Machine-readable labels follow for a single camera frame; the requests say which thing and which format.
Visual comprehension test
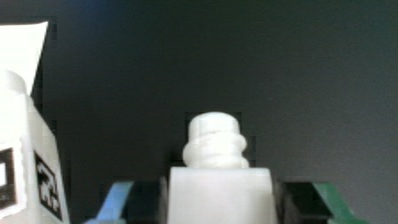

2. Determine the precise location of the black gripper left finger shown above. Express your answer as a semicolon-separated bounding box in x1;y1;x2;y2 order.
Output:
85;179;167;224

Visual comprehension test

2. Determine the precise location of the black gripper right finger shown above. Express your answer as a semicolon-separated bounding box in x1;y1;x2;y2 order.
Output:
277;181;369;224

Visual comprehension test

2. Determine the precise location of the white leg with tag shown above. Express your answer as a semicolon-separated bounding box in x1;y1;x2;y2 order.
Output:
167;112;277;224

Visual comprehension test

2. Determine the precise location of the white leg back right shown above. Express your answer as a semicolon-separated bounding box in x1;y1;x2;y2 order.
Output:
0;22;69;224

